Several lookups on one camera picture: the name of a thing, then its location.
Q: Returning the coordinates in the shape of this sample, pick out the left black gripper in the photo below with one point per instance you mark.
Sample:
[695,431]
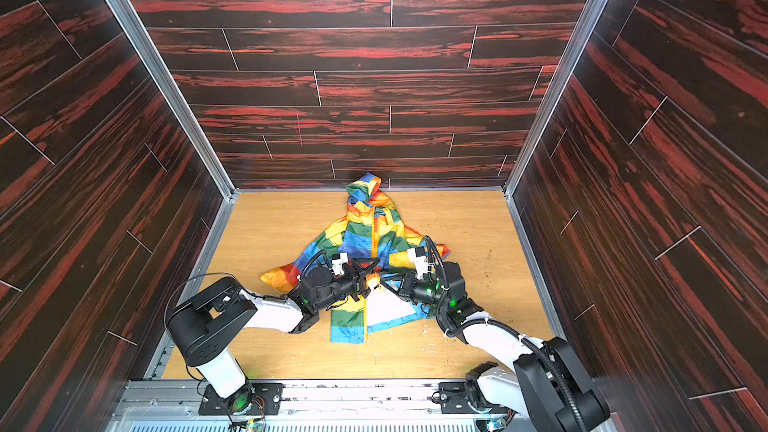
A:
[354,279]

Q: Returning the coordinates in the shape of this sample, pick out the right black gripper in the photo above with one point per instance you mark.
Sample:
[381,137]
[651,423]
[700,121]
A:
[405,284]

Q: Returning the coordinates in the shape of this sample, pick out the rainbow striped hooded jacket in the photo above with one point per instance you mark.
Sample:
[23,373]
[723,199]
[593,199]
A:
[372,227]

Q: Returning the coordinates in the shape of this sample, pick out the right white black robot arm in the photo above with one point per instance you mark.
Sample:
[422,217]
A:
[540,380]

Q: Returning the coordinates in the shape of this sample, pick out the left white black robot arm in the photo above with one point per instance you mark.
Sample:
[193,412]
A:
[203,326]

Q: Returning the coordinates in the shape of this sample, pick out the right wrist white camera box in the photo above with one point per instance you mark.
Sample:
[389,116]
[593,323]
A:
[419,257]

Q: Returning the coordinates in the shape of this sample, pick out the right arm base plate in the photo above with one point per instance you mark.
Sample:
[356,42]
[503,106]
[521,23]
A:
[465,397]

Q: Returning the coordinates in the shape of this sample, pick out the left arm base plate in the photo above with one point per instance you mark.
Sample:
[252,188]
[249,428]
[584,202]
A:
[254,399]

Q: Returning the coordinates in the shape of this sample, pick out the aluminium front rail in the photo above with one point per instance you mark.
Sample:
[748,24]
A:
[312,405]

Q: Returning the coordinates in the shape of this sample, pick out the left aluminium corner post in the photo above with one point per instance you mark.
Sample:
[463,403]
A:
[140,39]

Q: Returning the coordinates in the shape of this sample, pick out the aluminium corner post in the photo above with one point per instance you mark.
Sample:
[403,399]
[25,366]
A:
[140,39]
[583,30]

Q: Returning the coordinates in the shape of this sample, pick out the right aluminium corner post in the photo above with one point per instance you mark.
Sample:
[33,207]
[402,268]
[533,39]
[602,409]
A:
[583,30]

